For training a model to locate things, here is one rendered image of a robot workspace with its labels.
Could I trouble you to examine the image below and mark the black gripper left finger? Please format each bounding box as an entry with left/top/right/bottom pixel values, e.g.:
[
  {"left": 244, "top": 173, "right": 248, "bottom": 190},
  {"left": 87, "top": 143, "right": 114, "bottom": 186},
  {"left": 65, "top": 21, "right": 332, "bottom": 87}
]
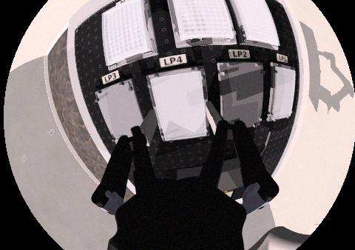
[{"left": 91, "top": 109, "right": 162, "bottom": 220}]

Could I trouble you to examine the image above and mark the grey operator panel with coloured buttons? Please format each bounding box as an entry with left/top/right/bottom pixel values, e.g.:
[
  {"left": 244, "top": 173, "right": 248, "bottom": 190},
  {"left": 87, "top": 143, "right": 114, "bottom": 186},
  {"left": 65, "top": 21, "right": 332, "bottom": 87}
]
[{"left": 177, "top": 130, "right": 271, "bottom": 192}]

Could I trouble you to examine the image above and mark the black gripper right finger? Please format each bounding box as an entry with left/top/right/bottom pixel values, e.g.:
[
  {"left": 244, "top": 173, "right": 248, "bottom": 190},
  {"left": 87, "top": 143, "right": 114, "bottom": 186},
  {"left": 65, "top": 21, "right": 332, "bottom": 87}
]
[{"left": 184, "top": 101, "right": 280, "bottom": 221}]

